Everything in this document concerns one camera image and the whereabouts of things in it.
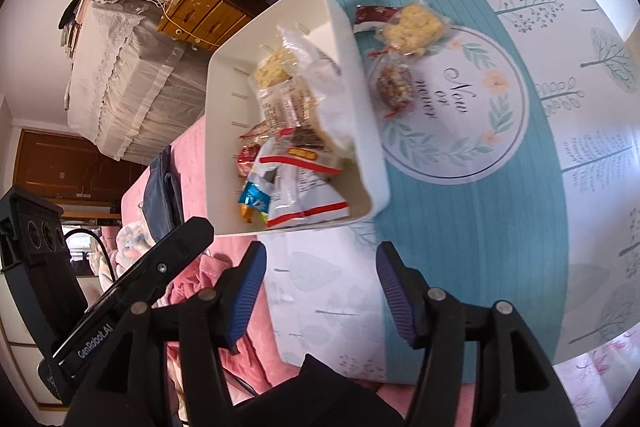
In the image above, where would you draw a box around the large yellow cake package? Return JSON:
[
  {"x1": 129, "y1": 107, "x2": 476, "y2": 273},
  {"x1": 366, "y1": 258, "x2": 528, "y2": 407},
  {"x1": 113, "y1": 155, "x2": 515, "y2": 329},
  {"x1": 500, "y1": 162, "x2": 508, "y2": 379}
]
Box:
[{"x1": 278, "y1": 27, "x2": 355, "y2": 159}]

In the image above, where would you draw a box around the nut brittle snack packet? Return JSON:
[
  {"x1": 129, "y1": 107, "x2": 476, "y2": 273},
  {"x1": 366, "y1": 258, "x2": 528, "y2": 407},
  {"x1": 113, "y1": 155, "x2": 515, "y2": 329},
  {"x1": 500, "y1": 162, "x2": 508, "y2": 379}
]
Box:
[{"x1": 370, "y1": 54, "x2": 418, "y2": 119}]

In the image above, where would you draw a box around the rice crispy snack packet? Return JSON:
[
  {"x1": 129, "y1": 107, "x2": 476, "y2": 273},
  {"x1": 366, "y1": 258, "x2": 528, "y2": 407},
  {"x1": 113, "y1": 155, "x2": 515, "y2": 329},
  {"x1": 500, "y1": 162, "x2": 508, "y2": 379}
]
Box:
[{"x1": 376, "y1": 0, "x2": 450, "y2": 56}]

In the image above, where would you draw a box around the blue orange snack packet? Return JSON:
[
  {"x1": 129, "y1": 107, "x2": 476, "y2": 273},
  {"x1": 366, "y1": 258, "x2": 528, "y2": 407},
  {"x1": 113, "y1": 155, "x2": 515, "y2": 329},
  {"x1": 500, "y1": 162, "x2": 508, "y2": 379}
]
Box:
[{"x1": 239, "y1": 172, "x2": 274, "y2": 225}]

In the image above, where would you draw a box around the teal patterned table mat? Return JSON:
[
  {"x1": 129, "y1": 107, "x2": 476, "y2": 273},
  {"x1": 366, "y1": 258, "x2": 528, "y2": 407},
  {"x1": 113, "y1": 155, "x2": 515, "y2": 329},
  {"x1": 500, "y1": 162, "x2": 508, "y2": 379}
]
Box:
[{"x1": 337, "y1": 0, "x2": 568, "y2": 353}]

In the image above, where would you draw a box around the pink quilt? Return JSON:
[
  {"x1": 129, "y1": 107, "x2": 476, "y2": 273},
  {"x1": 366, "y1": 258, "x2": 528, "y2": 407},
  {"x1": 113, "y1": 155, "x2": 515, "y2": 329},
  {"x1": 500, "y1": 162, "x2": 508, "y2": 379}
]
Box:
[{"x1": 119, "y1": 116, "x2": 476, "y2": 427}]

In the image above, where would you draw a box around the dark blue garment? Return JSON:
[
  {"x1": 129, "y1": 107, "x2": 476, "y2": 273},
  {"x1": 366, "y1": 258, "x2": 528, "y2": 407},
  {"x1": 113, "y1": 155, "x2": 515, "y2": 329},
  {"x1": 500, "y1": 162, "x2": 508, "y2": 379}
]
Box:
[{"x1": 142, "y1": 145, "x2": 184, "y2": 242}]

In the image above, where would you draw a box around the white red striped packet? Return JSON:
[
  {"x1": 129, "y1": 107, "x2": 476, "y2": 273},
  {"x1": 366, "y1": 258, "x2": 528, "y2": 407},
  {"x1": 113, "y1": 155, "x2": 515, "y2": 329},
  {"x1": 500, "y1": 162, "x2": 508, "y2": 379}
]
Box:
[{"x1": 256, "y1": 135, "x2": 350, "y2": 229}]

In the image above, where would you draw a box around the red nut snack packet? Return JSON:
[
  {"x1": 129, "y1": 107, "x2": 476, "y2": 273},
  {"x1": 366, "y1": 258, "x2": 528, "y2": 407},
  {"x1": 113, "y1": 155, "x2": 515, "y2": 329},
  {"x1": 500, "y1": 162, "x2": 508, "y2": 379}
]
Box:
[{"x1": 236, "y1": 121, "x2": 270, "y2": 179}]

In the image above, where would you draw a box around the white lace covered furniture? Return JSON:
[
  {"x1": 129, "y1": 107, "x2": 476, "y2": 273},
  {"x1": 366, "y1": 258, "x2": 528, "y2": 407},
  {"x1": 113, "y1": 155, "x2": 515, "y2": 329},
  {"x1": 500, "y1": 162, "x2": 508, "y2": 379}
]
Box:
[{"x1": 64, "y1": 0, "x2": 212, "y2": 166}]

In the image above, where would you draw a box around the rice crispy snack in bin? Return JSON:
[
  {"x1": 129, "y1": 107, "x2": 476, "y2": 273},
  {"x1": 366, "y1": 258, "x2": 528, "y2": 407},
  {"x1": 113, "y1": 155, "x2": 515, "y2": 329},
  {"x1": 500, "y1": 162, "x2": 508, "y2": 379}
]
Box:
[{"x1": 254, "y1": 46, "x2": 294, "y2": 89}]

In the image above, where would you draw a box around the white plastic bin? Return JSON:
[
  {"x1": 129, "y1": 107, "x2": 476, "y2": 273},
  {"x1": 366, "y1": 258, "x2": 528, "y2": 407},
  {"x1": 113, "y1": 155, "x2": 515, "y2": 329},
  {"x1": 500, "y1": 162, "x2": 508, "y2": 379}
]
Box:
[{"x1": 205, "y1": 0, "x2": 390, "y2": 236}]

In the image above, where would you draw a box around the dark red white snack packet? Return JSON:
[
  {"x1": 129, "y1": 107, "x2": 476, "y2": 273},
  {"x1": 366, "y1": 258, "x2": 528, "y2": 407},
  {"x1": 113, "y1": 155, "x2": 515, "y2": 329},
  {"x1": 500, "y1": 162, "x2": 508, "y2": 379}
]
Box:
[{"x1": 352, "y1": 5, "x2": 399, "y2": 34}]

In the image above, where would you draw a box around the black cable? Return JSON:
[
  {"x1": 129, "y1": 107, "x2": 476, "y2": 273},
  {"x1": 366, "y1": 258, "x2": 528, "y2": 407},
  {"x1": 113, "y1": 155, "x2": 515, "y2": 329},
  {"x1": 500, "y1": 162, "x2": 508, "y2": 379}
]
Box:
[{"x1": 63, "y1": 226, "x2": 118, "y2": 283}]

